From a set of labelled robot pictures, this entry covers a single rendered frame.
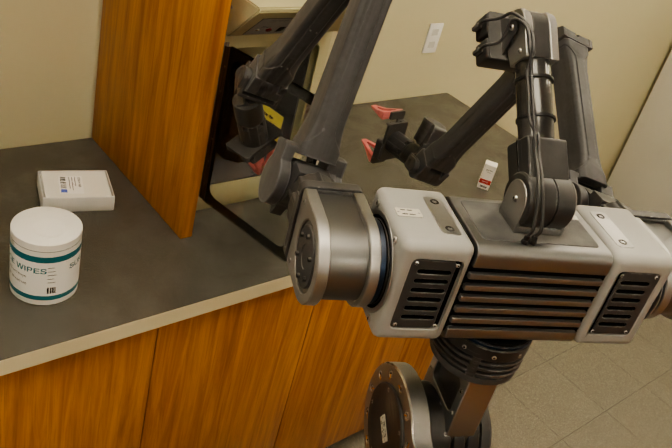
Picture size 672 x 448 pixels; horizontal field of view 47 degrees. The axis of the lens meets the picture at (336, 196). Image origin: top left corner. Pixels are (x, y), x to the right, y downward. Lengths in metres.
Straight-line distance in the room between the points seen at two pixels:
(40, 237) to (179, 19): 0.53
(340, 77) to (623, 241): 0.45
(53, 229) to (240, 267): 0.44
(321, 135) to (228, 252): 0.75
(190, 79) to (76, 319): 0.54
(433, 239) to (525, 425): 2.21
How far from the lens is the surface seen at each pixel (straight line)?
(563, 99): 1.46
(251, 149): 1.54
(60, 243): 1.52
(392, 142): 1.86
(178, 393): 1.88
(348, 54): 1.10
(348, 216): 0.96
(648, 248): 1.10
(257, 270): 1.76
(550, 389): 3.30
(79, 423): 1.78
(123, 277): 1.69
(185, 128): 1.71
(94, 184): 1.90
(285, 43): 1.35
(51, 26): 2.03
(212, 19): 1.58
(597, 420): 3.29
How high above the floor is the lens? 2.00
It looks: 30 degrees down
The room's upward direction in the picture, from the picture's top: 16 degrees clockwise
